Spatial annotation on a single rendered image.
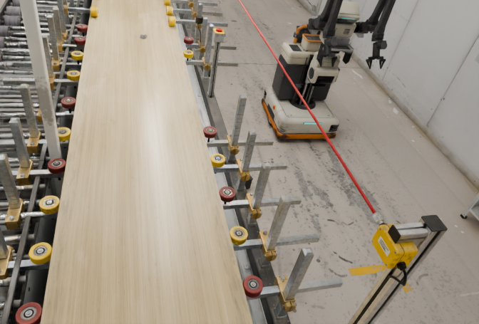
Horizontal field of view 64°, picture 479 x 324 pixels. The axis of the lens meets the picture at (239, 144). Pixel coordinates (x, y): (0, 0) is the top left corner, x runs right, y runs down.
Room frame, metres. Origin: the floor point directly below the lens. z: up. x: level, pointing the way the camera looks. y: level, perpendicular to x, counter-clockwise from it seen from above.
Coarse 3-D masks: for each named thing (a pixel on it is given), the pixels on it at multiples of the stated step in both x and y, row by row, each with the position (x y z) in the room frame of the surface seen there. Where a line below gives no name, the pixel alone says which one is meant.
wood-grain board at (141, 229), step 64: (128, 0) 3.56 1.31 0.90; (128, 64) 2.37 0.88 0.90; (128, 128) 1.66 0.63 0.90; (192, 128) 1.79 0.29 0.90; (64, 192) 1.12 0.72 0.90; (128, 192) 1.20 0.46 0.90; (192, 192) 1.28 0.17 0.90; (64, 256) 0.82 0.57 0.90; (128, 256) 0.87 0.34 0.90; (192, 256) 0.93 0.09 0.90; (64, 320) 0.58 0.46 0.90; (128, 320) 0.63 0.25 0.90; (192, 320) 0.67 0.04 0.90
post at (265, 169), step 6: (264, 168) 1.32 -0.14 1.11; (270, 168) 1.33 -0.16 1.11; (264, 174) 1.33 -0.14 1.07; (258, 180) 1.34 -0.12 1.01; (264, 180) 1.33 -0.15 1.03; (258, 186) 1.33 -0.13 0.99; (264, 186) 1.33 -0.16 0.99; (258, 192) 1.32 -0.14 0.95; (258, 198) 1.33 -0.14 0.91; (252, 204) 1.34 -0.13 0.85; (258, 204) 1.33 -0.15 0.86; (252, 222) 1.33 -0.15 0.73
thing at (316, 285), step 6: (306, 282) 0.96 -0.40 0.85; (312, 282) 0.97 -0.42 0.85; (318, 282) 0.97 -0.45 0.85; (324, 282) 0.98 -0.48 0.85; (330, 282) 0.98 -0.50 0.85; (336, 282) 0.99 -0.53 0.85; (342, 282) 1.00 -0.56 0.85; (264, 288) 0.89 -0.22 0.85; (270, 288) 0.90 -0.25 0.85; (276, 288) 0.90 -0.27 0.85; (300, 288) 0.92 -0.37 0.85; (306, 288) 0.93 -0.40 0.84; (312, 288) 0.94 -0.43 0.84; (318, 288) 0.95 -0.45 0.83; (324, 288) 0.97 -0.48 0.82; (264, 294) 0.87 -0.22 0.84; (270, 294) 0.88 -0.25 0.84; (276, 294) 0.89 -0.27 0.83
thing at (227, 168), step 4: (224, 164) 1.59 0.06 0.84; (228, 164) 1.60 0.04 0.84; (232, 164) 1.61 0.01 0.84; (236, 164) 1.61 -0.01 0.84; (252, 164) 1.64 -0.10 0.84; (256, 164) 1.65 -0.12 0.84; (260, 164) 1.66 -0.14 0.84; (272, 164) 1.68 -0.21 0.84; (276, 164) 1.68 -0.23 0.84; (280, 164) 1.69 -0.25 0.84; (284, 164) 1.70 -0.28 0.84; (216, 168) 1.55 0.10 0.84; (220, 168) 1.56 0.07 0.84; (224, 168) 1.56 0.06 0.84; (228, 168) 1.57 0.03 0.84; (232, 168) 1.58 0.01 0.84; (236, 168) 1.59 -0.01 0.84; (252, 168) 1.62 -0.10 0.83; (256, 168) 1.63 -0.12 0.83; (260, 168) 1.64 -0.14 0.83; (272, 168) 1.66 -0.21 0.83; (276, 168) 1.67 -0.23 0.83; (280, 168) 1.68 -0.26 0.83; (284, 168) 1.69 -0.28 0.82; (216, 172) 1.55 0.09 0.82
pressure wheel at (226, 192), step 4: (224, 188) 1.35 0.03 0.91; (228, 188) 1.35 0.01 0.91; (220, 192) 1.31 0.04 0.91; (224, 192) 1.32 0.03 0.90; (228, 192) 1.33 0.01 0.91; (232, 192) 1.33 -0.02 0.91; (220, 196) 1.30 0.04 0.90; (224, 196) 1.30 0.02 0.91; (228, 196) 1.30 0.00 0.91; (232, 196) 1.31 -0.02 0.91; (224, 200) 1.29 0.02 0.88; (228, 200) 1.29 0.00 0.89; (232, 200) 1.31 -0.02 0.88
